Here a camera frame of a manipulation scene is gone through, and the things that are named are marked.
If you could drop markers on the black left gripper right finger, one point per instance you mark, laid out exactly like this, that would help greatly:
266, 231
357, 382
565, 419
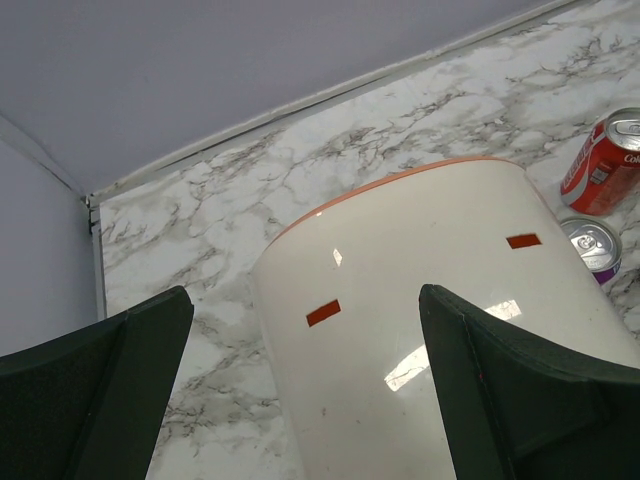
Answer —
517, 406

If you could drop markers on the white cylindrical bucket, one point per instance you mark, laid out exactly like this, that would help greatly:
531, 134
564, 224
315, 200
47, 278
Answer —
337, 298

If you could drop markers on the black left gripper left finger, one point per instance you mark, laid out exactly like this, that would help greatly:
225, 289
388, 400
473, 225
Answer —
90, 404

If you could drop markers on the red cola can far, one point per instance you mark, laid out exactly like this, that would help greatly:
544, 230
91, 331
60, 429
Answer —
606, 169

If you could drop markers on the purple soda can left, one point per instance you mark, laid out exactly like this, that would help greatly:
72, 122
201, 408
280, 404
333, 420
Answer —
597, 243

